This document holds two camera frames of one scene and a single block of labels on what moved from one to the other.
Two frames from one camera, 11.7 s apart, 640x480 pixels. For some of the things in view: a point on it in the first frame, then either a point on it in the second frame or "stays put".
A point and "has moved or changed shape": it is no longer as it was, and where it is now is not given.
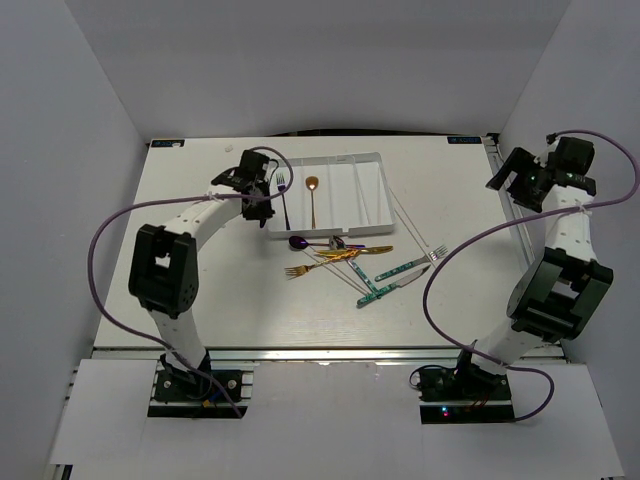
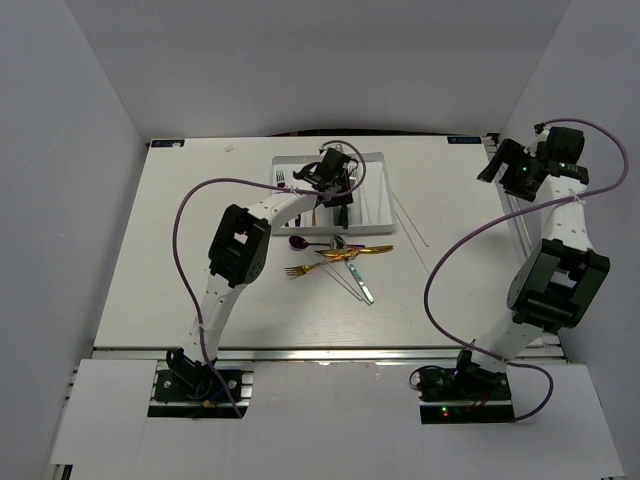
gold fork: (298, 271) stays put
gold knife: (350, 252) stays put
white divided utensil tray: (331, 196) stays put
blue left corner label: (179, 143) stays put
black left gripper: (264, 212) → (340, 200)
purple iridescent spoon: (297, 242) stays put
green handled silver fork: (432, 256) → (353, 176)
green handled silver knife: (397, 285) → (343, 218)
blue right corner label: (464, 140) stays put
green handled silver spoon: (337, 243) has moved or changed shape
